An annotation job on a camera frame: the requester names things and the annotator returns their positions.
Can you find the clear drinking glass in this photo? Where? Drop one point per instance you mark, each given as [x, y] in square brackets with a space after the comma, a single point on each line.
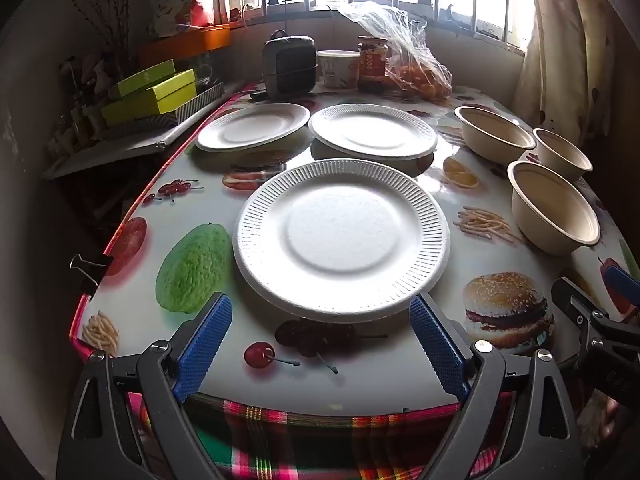
[206, 75]

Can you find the dried branches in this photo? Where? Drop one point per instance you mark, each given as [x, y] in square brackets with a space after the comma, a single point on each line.
[117, 25]

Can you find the grey striped box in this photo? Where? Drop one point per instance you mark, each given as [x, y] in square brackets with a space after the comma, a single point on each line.
[200, 100]

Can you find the thick lime green box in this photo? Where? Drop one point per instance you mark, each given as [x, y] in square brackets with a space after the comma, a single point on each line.
[150, 102]

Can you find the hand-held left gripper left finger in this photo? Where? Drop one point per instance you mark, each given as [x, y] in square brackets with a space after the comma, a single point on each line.
[205, 345]

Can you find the white paper plate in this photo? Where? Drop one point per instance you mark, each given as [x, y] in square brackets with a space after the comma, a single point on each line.
[370, 130]
[340, 240]
[250, 127]

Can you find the beige patterned curtain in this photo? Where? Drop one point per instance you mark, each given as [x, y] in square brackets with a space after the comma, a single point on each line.
[560, 60]

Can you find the black binder clip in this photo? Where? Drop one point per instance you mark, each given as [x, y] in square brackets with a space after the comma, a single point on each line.
[97, 267]

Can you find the plaid cloth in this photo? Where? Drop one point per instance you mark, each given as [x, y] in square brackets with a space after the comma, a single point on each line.
[310, 450]

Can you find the cluster of small ornaments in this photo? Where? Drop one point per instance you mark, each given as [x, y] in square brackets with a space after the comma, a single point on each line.
[75, 110]

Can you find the glass jar with red label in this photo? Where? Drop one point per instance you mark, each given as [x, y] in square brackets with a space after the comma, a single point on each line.
[372, 65]

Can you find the flat lime green box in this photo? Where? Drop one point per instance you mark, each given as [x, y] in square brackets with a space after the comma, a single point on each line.
[142, 77]

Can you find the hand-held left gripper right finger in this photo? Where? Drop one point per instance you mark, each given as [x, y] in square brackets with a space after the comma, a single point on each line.
[440, 345]

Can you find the small grey fan heater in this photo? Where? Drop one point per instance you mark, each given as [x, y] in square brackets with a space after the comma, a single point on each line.
[292, 67]

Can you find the beige paper bowl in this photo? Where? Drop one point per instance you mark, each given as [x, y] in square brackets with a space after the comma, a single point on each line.
[550, 205]
[562, 155]
[495, 132]

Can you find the white board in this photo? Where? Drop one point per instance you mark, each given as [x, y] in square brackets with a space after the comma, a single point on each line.
[110, 152]

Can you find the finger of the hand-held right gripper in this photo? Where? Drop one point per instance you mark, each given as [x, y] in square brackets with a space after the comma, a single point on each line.
[620, 282]
[575, 305]

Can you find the orange tray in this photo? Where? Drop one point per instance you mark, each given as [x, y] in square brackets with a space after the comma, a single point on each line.
[190, 42]

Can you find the clear plastic bag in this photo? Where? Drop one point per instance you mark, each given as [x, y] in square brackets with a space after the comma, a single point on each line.
[400, 35]

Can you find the white rolled sheet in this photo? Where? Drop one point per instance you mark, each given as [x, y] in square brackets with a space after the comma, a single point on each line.
[200, 117]

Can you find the white paper cup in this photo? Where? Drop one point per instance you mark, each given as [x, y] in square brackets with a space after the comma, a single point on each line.
[337, 67]

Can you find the black window latch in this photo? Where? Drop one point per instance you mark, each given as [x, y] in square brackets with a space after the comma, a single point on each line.
[452, 11]

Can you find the pile of oranges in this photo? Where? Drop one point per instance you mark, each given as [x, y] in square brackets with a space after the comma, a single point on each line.
[425, 82]

